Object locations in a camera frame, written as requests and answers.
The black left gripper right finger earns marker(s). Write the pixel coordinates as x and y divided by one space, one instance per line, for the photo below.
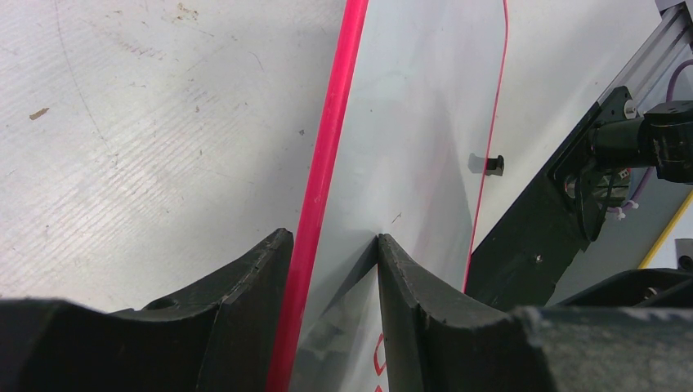
630 332

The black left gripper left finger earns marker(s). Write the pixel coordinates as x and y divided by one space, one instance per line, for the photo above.
216 334

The pink-framed whiteboard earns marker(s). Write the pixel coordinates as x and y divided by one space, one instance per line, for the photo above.
401 149

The black whiteboard clip right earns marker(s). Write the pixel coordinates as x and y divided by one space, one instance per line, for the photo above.
495 166

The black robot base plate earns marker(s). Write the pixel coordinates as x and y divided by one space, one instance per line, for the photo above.
557 215

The aluminium table edge frame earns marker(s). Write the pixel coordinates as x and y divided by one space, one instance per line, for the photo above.
648 73

